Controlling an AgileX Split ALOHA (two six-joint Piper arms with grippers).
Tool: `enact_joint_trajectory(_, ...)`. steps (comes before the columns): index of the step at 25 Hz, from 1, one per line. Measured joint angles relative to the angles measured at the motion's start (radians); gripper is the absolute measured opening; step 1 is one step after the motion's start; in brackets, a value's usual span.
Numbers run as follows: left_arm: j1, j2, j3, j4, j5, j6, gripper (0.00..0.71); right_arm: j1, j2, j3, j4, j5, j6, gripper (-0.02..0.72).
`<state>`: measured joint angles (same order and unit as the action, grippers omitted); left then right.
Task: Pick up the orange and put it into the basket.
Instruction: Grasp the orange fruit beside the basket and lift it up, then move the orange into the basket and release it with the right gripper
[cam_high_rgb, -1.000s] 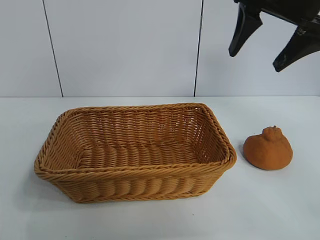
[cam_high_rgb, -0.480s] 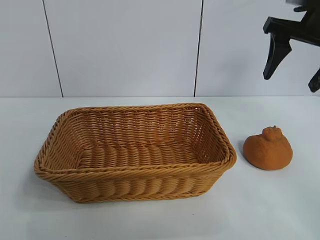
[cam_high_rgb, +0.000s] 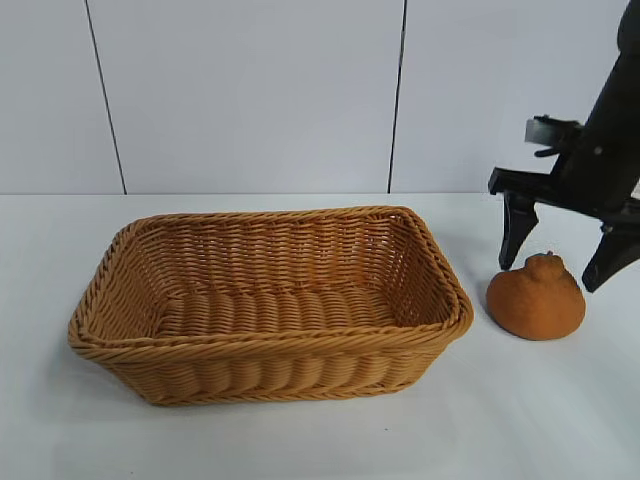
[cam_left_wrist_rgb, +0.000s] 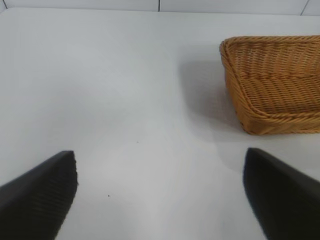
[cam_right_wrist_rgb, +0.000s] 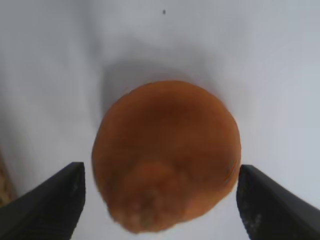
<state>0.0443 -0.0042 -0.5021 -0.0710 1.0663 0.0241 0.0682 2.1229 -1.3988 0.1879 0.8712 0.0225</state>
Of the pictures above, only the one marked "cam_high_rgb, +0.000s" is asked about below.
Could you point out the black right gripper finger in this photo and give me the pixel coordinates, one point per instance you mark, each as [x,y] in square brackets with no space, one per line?
[612,255]
[517,230]

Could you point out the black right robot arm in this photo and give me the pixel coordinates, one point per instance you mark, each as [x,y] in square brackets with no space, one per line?
[630,25]

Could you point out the bumpy orange fruit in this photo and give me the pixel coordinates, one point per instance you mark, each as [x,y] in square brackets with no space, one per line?
[535,305]

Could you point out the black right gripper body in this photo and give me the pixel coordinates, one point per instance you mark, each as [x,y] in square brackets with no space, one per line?
[605,165]

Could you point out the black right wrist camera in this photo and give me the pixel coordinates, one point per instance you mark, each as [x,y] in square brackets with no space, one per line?
[552,132]

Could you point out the woven wicker rectangular basket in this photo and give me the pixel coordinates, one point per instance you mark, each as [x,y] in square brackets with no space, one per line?
[270,360]

